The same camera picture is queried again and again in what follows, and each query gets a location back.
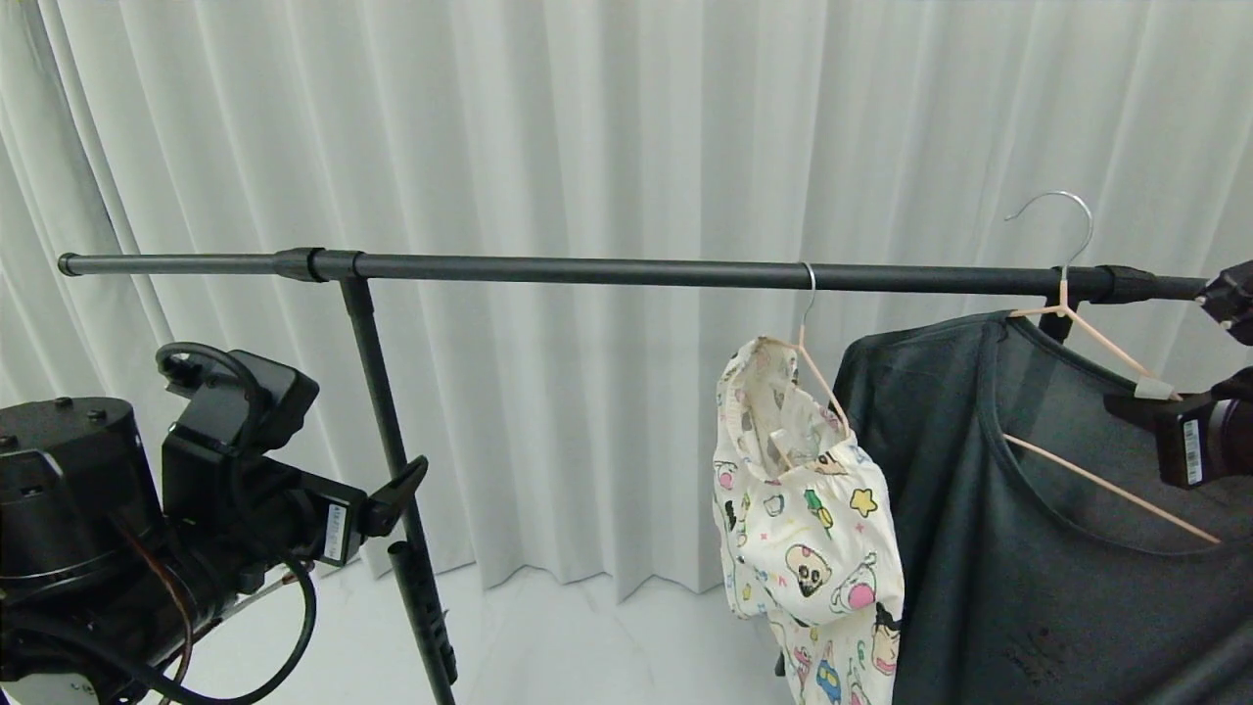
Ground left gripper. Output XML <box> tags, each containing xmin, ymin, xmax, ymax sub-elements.
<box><xmin>164</xmin><ymin>468</ymin><xmax>372</xmax><ymax>630</ymax></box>

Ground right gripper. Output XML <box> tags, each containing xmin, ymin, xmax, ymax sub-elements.
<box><xmin>1154</xmin><ymin>368</ymin><xmax>1253</xmax><ymax>490</ymax></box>

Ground pink clothes hanger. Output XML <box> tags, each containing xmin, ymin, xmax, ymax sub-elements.
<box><xmin>1002</xmin><ymin>190</ymin><xmax>1225</xmax><ymax>547</ymax></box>
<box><xmin>762</xmin><ymin>261</ymin><xmax>855</xmax><ymax>473</ymax></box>

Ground dark teal garment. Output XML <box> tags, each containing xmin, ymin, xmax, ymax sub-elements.
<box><xmin>831</xmin><ymin>310</ymin><xmax>1253</xmax><ymax>705</ymax></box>

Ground cream printed shorts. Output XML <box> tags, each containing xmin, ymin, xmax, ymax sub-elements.
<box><xmin>711</xmin><ymin>335</ymin><xmax>907</xmax><ymax>705</ymax></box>

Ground black clothes rack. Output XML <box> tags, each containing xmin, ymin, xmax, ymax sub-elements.
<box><xmin>56</xmin><ymin>247</ymin><xmax>1217</xmax><ymax>705</ymax></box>

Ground white curtain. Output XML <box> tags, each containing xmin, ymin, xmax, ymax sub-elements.
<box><xmin>0</xmin><ymin>0</ymin><xmax>1253</xmax><ymax>603</ymax></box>

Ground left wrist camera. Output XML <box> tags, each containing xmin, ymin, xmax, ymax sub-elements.
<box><xmin>154</xmin><ymin>342</ymin><xmax>322</xmax><ymax>512</ymax></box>

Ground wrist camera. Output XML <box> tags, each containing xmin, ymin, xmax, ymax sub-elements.
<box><xmin>1193</xmin><ymin>258</ymin><xmax>1253</xmax><ymax>347</ymax></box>
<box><xmin>154</xmin><ymin>342</ymin><xmax>322</xmax><ymax>512</ymax></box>

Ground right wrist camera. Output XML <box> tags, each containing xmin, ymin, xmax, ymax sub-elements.
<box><xmin>1193</xmin><ymin>258</ymin><xmax>1253</xmax><ymax>347</ymax></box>

